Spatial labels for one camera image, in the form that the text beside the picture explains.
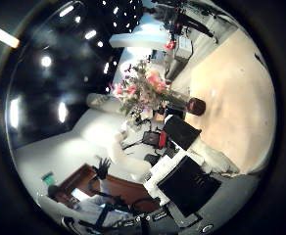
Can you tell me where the seated person in dark top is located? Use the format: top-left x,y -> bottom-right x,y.
46,156 -> 135,230

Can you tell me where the green exit sign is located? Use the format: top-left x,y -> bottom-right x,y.
41,171 -> 57,187

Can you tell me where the brown vase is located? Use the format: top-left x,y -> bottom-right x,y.
185,96 -> 207,118

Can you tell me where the black equipment stand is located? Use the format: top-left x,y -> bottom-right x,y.
162,0 -> 216,39

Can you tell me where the black chair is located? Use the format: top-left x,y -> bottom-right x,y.
141,129 -> 161,148

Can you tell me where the ceiling light panel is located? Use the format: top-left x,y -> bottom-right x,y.
57,101 -> 69,125
9,97 -> 21,130
83,28 -> 98,41
59,4 -> 75,19

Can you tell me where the long ceiling light strip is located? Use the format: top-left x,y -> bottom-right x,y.
0,21 -> 22,50

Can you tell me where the red object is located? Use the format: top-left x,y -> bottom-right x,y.
158,130 -> 168,149
164,40 -> 177,51

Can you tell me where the small black monitor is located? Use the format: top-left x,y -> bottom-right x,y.
163,114 -> 203,152

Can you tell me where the large black monitor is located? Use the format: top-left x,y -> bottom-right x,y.
157,155 -> 222,218

